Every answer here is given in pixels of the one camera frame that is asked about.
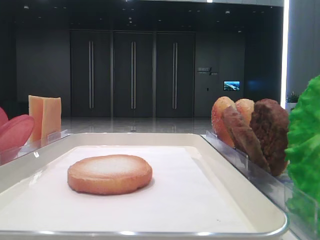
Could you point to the green lettuce leaf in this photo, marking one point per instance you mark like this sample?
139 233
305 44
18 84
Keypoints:
303 150

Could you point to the rear toasted bread slice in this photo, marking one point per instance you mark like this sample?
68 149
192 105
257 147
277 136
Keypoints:
216 119

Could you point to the toasted bread slice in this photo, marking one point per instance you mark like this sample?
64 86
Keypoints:
216 119
245 107

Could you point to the round bread slice on tray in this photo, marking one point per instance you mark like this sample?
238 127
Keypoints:
114 174

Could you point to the thin brown meat patty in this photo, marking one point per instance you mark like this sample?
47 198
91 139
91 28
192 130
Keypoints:
243 137

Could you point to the front yellow cheese slice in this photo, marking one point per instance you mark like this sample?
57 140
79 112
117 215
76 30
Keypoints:
51 119

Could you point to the yellow cheese slice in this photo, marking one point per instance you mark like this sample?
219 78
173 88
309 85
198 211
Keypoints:
51 119
36 107

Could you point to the thick brown meat patty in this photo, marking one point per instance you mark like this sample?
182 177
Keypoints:
270 122

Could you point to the rear yellow cheese slice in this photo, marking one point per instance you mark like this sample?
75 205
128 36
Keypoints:
36 107

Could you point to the front red tomato slice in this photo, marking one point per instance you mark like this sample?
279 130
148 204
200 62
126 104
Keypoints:
16 132

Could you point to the red tomato slice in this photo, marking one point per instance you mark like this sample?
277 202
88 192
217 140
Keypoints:
3 117
16 132

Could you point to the rear red tomato slice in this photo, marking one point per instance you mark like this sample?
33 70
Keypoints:
3 117

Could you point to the right dark double door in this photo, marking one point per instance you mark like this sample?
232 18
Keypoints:
175 75

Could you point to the dark double door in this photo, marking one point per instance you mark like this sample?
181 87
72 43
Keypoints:
90 73
175 75
133 70

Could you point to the middle dark double door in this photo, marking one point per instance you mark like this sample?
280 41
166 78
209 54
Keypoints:
133 70

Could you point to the left dark double door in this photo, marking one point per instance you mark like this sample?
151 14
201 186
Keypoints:
90 73

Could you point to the white rectangular metal tray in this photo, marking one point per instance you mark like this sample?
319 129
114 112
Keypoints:
194 194

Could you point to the potted plant in background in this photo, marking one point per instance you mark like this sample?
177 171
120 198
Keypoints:
292 97

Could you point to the small wall display screen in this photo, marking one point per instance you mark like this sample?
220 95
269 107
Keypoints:
231 85

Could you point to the clear right acrylic rack rail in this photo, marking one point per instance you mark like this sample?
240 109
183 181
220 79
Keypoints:
252 165

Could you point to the clear acrylic rack rail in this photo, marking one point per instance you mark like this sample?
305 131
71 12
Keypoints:
252 165
9 155

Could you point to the clear left acrylic rack rail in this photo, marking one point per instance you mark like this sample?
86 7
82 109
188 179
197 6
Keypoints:
9 155

